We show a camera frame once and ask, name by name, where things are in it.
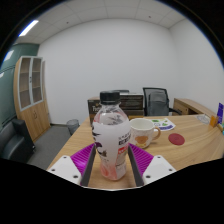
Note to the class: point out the clear drink bottle black cap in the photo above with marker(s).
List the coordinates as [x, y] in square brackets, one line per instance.
[111, 133]

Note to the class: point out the rectangular ceiling light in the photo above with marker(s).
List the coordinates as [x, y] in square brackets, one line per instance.
[28, 28]

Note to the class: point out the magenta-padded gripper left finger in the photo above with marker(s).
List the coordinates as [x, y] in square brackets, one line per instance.
[63, 166]

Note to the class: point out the flat round red coaster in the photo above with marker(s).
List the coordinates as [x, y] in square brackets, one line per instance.
[176, 139]

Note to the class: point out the small orange-brown box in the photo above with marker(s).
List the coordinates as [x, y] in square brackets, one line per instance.
[213, 121]

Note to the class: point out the black mesh office chair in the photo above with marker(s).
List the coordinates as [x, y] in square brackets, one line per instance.
[169, 103]

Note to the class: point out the grey backpack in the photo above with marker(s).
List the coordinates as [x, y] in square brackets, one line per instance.
[156, 103]

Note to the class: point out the wooden cabinet with glass doors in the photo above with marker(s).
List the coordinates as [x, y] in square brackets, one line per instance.
[33, 113]

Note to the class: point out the grey waste bin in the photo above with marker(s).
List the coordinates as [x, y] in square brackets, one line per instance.
[73, 126]

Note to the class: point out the white printed sticker sheet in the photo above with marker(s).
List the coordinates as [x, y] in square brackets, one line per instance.
[163, 124]

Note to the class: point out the brown printed cardboard box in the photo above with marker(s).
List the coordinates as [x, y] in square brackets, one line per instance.
[94, 108]

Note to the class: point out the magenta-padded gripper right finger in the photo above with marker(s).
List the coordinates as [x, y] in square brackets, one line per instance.
[160, 166]

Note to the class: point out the white mug with bear print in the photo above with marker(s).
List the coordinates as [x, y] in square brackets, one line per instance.
[142, 131]

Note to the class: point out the wooden side desk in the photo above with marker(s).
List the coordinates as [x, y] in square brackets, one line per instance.
[188, 106]

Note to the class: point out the black leather armchair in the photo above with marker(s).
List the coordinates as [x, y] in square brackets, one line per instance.
[15, 140]

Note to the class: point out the purple upright box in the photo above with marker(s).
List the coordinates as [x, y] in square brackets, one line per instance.
[220, 112]

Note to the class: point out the white sheet with round print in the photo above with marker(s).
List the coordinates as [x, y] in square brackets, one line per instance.
[203, 119]

